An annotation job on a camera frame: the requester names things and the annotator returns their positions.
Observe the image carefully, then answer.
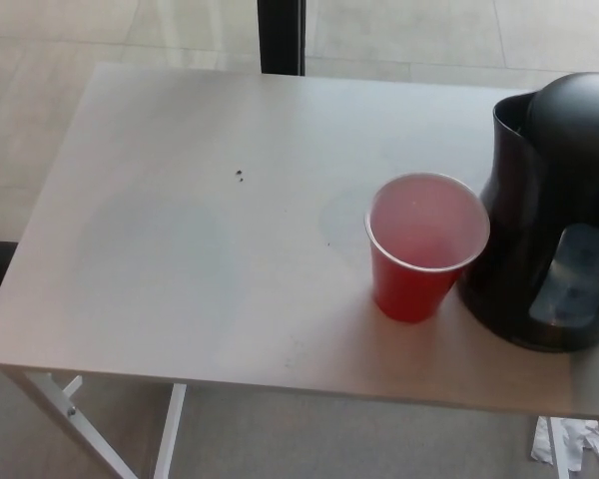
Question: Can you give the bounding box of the black vertical window post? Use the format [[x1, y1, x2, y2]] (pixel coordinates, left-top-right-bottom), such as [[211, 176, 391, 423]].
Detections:
[[257, 0, 309, 76]]

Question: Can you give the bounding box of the red plastic cup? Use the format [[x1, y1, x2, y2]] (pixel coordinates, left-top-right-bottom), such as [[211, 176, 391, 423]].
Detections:
[[363, 172, 491, 324]]

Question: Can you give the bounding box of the black electric kettle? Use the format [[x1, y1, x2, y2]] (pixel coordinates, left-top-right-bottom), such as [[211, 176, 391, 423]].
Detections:
[[456, 72, 599, 353]]

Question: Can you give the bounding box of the white slanted table leg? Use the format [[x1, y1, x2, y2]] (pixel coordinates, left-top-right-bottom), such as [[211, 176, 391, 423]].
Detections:
[[4, 369, 140, 479]]

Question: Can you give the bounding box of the crumpled white paper scrap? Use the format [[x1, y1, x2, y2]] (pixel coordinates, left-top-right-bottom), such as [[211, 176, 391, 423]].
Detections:
[[530, 414, 599, 479]]

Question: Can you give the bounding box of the white straight table leg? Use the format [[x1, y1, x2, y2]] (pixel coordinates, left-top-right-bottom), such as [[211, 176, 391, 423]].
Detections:
[[152, 381, 189, 479], [546, 414, 574, 479]]

